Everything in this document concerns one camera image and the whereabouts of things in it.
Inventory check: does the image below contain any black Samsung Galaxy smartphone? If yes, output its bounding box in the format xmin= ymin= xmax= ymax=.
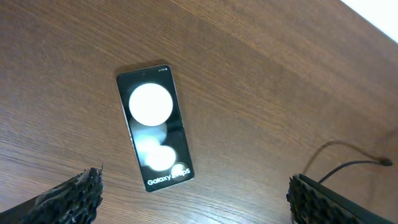
xmin=116 ymin=65 xmax=195 ymax=192

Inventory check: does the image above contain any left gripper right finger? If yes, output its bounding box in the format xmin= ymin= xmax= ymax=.
xmin=286 ymin=174 xmax=392 ymax=224

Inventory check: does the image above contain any black USB charging cable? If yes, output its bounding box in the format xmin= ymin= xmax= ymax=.
xmin=317 ymin=158 xmax=393 ymax=184

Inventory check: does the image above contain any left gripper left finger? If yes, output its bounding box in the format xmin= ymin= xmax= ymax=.
xmin=1 ymin=167 xmax=103 ymax=224

